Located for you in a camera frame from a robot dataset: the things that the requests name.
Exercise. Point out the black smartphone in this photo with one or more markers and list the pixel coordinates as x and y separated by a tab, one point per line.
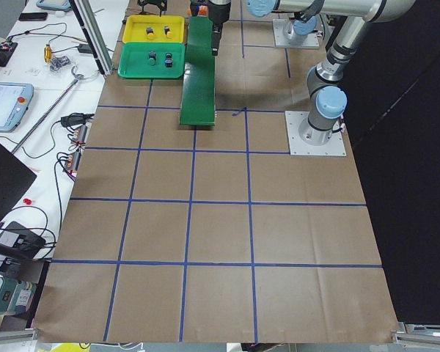
33	16

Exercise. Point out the black power adapter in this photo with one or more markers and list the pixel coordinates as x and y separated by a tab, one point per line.
84	49

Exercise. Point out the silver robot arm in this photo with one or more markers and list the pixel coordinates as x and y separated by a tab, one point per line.
303	16
329	101

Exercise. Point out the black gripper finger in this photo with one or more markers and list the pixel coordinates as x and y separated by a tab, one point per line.
215	39

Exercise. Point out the teach pendant tablet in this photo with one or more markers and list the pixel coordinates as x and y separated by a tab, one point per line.
14	102

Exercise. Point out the metal rod stand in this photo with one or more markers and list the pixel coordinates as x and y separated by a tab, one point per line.
77	77

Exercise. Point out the green push button moved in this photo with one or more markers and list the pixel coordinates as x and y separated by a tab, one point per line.
152	58

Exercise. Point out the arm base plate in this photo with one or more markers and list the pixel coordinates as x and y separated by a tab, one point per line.
304	140
296	34

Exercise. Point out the gold resistor block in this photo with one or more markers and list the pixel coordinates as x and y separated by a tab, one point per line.
48	53

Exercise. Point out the green conveyor belt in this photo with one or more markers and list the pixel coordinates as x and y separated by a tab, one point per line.
198	98

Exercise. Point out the yellow push button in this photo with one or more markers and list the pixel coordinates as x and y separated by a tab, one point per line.
150	33
169	34

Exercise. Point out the aluminium frame post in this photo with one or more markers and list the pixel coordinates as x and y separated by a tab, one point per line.
89	26

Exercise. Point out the green plastic tray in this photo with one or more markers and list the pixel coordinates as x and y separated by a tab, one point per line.
133	60

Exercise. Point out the green push button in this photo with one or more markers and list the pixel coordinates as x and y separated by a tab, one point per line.
168	60

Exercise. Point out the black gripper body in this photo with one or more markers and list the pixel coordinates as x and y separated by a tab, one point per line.
153	4
218	11

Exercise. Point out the yellow plastic tray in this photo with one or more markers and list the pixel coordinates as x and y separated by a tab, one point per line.
135	28

